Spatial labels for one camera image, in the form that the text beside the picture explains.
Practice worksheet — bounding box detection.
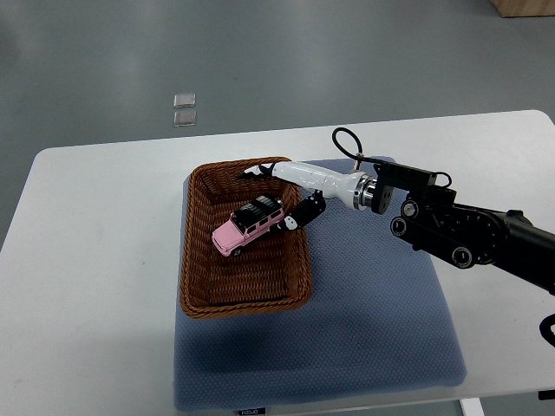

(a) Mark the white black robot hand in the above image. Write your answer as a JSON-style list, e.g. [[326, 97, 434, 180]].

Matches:
[[237, 161, 369, 231]]

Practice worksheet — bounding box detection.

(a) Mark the pink toy car black roof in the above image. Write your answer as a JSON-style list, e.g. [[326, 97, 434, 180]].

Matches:
[[212, 194, 284, 257]]

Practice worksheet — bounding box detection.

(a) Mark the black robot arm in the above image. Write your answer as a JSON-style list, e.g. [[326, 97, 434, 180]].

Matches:
[[239, 153, 554, 293]]

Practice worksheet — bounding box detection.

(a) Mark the brown wicker basket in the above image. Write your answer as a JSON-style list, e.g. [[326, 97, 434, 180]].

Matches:
[[178, 158, 312, 319]]

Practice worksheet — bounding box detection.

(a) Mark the lower metal floor plate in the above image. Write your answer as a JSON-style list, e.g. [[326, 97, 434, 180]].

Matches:
[[173, 109, 197, 127]]

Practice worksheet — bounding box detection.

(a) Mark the metal floor plate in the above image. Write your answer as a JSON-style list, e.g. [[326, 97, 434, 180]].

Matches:
[[173, 93, 196, 108], [173, 109, 197, 127]]

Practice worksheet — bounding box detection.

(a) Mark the upper metal floor plate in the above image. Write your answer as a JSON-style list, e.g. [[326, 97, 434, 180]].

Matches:
[[173, 93, 196, 108]]

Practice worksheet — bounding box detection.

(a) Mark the blue-grey foam mat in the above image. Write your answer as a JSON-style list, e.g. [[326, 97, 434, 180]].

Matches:
[[173, 199, 467, 412]]

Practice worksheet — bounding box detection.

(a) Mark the wooden box corner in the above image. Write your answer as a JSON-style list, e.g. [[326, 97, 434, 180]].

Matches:
[[491, 0, 555, 18]]

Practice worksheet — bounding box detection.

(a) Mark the white table leg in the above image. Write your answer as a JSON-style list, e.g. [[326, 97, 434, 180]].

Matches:
[[459, 398, 485, 416]]

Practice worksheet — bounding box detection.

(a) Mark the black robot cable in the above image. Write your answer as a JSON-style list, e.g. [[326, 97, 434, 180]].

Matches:
[[331, 127, 452, 187]]

